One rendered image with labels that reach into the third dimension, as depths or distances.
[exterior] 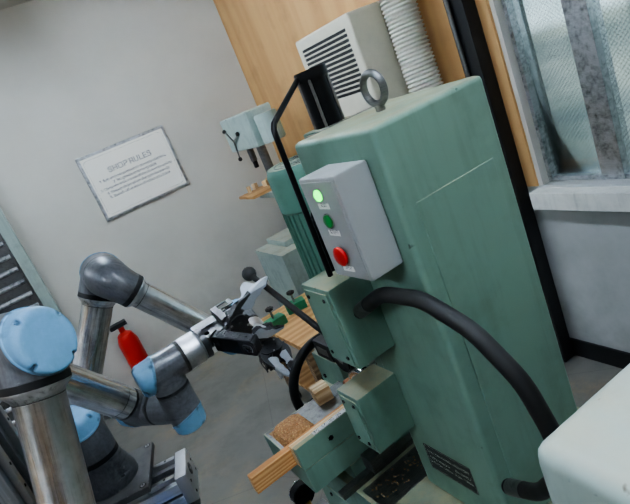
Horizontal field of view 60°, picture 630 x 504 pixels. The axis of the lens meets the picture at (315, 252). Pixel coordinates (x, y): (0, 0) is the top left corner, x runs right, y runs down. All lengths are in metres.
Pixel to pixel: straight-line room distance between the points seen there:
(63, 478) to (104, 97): 3.31
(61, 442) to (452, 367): 0.65
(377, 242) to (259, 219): 3.59
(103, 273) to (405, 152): 1.01
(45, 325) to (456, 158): 0.70
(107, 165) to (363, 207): 3.39
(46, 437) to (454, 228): 0.73
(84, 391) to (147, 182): 2.96
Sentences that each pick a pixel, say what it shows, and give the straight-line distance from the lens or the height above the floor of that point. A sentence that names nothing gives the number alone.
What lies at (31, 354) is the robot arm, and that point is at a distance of 0.98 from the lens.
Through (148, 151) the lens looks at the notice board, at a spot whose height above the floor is 1.58.
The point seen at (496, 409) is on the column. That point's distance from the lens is 0.93.
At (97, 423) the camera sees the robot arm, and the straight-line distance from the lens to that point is 1.62.
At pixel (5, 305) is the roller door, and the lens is 4.05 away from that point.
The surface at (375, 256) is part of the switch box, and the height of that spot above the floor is 1.35.
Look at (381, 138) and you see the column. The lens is 0.73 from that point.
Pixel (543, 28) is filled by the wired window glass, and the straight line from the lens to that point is 2.33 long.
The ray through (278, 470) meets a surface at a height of 0.92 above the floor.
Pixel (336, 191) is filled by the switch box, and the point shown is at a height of 1.46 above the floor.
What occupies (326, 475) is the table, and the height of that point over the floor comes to 0.86.
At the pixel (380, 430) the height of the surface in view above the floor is 1.00.
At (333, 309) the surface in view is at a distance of 0.87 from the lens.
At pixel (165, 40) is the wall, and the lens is 4.27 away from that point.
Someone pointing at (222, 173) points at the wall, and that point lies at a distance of 4.23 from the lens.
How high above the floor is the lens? 1.60
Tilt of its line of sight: 16 degrees down
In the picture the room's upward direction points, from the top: 23 degrees counter-clockwise
